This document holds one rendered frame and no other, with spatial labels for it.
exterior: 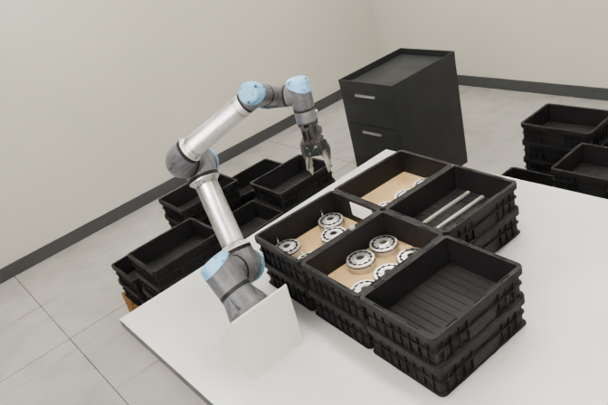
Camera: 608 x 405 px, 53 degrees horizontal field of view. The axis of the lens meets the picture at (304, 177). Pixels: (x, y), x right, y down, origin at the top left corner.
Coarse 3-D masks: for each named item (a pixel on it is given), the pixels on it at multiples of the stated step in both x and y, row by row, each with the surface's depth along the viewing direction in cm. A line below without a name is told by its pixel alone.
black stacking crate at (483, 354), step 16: (496, 320) 175; (512, 320) 182; (480, 336) 172; (496, 336) 178; (512, 336) 183; (384, 352) 186; (400, 352) 175; (464, 352) 169; (480, 352) 175; (400, 368) 181; (416, 368) 174; (432, 368) 165; (448, 368) 166; (464, 368) 172; (432, 384) 170; (448, 384) 169
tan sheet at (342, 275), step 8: (368, 248) 221; (400, 248) 216; (392, 256) 213; (344, 264) 215; (376, 264) 211; (336, 272) 212; (344, 272) 211; (368, 272) 208; (344, 280) 207; (352, 280) 206; (360, 280) 205
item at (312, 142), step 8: (304, 128) 203; (312, 128) 204; (304, 136) 206; (312, 136) 206; (320, 136) 208; (304, 144) 205; (312, 144) 205; (320, 144) 206; (312, 152) 206; (320, 152) 206
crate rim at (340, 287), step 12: (372, 216) 220; (396, 216) 217; (420, 228) 207; (336, 240) 212; (432, 240) 198; (324, 276) 195; (384, 276) 188; (336, 288) 190; (348, 288) 186; (360, 300) 183
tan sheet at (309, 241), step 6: (348, 222) 240; (354, 222) 239; (318, 228) 241; (348, 228) 236; (306, 234) 239; (312, 234) 238; (318, 234) 237; (300, 240) 236; (306, 240) 235; (312, 240) 234; (318, 240) 233; (306, 246) 232; (312, 246) 231; (318, 246) 230
